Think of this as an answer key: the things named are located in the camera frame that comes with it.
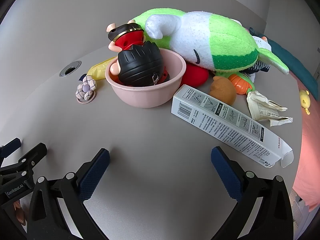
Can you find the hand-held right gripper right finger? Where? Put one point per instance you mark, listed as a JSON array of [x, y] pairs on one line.
[[226, 172]]

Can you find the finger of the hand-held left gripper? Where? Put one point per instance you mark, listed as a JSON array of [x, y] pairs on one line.
[[32, 156], [11, 146]]

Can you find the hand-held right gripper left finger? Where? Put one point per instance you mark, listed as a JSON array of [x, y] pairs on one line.
[[93, 175]]

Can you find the blue white plush fish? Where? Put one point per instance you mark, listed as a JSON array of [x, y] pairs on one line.
[[261, 67]]

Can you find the person's left hand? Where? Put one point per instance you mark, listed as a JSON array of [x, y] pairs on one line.
[[19, 212]]

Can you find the white printed carton box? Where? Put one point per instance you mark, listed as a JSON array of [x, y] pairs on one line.
[[225, 122]]

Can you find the crumpled paper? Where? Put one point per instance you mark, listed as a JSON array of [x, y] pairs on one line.
[[265, 107]]

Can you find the brown plush ball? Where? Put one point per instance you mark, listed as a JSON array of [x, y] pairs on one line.
[[222, 88]]

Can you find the pink bed sheet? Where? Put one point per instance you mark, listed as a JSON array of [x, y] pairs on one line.
[[308, 155]]

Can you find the orange green carrot toy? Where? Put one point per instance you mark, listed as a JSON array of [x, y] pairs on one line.
[[241, 82]]

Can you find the pink bowl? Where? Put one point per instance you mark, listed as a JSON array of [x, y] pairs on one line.
[[147, 92]]

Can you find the red plush cushion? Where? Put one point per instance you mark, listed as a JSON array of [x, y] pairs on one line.
[[196, 75]]

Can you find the yellow packet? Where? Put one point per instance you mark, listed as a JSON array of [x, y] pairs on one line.
[[98, 70]]

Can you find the yellow toy figure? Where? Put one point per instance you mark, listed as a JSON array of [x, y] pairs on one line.
[[305, 100]]

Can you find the red black doll figurine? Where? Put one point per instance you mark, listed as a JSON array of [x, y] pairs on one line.
[[138, 62]]

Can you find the teal blanket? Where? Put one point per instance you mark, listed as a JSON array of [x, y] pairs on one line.
[[297, 65]]

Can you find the green white plush toy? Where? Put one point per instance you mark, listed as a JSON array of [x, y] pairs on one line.
[[212, 37]]

